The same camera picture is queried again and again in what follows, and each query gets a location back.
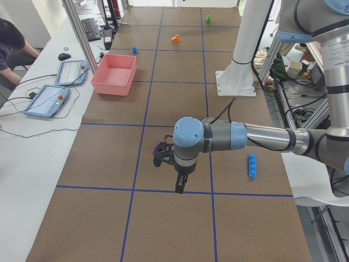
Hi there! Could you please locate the aluminium frame post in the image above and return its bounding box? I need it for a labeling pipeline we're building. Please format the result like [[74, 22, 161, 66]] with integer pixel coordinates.
[[62, 0, 97, 74]]

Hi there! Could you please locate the near blue teach pendant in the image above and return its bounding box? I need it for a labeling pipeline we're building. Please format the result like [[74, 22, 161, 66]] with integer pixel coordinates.
[[23, 85, 70, 118]]

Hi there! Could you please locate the white paper sheet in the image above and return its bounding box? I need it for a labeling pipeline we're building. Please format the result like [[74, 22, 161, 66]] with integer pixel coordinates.
[[281, 152, 348, 207]]

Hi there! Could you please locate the small blue block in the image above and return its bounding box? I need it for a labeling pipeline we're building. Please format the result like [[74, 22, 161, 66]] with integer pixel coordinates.
[[132, 46, 138, 54]]

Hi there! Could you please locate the black pendant cable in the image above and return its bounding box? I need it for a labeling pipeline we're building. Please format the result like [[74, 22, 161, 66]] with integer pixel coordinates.
[[0, 68, 91, 138]]

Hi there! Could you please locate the black keyboard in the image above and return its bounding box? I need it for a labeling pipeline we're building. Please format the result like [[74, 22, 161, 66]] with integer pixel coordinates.
[[81, 18, 101, 42]]

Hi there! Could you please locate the orange block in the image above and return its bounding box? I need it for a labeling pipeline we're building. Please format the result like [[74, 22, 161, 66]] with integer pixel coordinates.
[[171, 34, 180, 43]]

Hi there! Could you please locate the long blue block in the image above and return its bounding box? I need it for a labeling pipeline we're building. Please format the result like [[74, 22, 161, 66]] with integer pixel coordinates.
[[248, 153, 257, 179]]

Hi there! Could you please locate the black computer mouse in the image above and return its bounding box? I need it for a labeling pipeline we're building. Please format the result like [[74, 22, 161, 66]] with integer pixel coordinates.
[[58, 53, 71, 61]]

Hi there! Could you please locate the pink plastic box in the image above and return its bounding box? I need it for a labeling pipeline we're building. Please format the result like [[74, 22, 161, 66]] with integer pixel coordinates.
[[91, 53, 137, 96]]

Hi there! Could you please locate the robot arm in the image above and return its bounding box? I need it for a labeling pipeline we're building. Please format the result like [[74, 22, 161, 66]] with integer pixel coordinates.
[[172, 1, 348, 193]]

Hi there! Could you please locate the far blue teach pendant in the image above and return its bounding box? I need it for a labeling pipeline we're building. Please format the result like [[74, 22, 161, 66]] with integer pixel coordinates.
[[55, 60, 89, 86]]

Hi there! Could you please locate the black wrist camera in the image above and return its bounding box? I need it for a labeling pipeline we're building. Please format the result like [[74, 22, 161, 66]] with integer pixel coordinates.
[[153, 135, 175, 167]]

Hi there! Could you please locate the seated person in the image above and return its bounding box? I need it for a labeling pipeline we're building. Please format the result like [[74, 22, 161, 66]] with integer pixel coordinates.
[[1, 19, 40, 91]]

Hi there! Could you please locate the purple long block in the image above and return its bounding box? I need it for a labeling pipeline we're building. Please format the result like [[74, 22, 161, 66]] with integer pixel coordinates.
[[153, 144, 162, 157]]

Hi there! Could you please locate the blue teach pendant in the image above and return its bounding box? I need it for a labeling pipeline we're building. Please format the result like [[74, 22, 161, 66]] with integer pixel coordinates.
[[55, 60, 89, 86], [23, 85, 70, 118]]

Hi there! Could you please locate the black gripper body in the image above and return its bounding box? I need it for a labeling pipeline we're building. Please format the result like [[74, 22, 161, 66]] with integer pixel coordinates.
[[174, 164, 195, 184]]

